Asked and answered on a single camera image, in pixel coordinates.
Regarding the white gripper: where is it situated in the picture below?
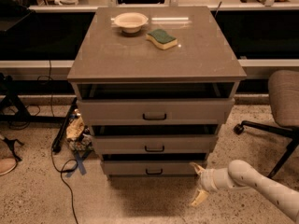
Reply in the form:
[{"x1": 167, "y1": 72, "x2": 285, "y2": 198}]
[{"x1": 190, "y1": 162, "x2": 233, "y2": 206}]

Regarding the grey bottom drawer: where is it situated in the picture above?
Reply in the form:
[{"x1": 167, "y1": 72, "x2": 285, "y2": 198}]
[{"x1": 101, "y1": 161, "x2": 195, "y2": 175}]

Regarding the grey drawer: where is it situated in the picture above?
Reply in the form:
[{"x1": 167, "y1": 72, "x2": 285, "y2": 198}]
[
  {"x1": 77, "y1": 98, "x2": 235, "y2": 125},
  {"x1": 101, "y1": 161, "x2": 195, "y2": 175},
  {"x1": 92, "y1": 134, "x2": 218, "y2": 154}
]

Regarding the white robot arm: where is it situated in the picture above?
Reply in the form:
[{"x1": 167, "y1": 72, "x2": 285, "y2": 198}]
[{"x1": 191, "y1": 160, "x2": 299, "y2": 224}]

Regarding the grey middle drawer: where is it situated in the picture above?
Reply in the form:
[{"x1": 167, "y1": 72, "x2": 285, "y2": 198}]
[{"x1": 92, "y1": 134, "x2": 218, "y2": 154}]

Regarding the grey drawer cabinet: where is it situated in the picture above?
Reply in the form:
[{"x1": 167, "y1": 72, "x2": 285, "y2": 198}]
[{"x1": 68, "y1": 7, "x2": 246, "y2": 165}]

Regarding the grey top drawer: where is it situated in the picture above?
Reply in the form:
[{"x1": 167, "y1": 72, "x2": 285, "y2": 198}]
[{"x1": 77, "y1": 98, "x2": 235, "y2": 125}]

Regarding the blue tape cross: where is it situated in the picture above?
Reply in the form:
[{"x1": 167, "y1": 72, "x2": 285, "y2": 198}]
[{"x1": 65, "y1": 150, "x2": 92, "y2": 177}]

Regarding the office chair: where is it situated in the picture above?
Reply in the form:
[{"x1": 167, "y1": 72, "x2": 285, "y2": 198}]
[{"x1": 234, "y1": 70, "x2": 299, "y2": 178}]

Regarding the black power strip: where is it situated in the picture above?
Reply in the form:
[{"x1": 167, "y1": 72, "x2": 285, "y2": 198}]
[{"x1": 51, "y1": 99, "x2": 77, "y2": 153}]

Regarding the green yellow sponge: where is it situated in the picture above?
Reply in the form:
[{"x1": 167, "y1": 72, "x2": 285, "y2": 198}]
[{"x1": 146, "y1": 29, "x2": 178, "y2": 50}]

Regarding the white paper bowl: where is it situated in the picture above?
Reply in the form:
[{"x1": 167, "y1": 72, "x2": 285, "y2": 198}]
[{"x1": 114, "y1": 12, "x2": 148, "y2": 34}]

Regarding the black floor cable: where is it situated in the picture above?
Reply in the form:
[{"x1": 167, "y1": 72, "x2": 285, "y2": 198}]
[{"x1": 46, "y1": 59, "x2": 80, "y2": 224}]

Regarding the black desk leg frame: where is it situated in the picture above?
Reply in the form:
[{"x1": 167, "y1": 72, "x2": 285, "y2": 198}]
[{"x1": 0, "y1": 73, "x2": 64, "y2": 123}]

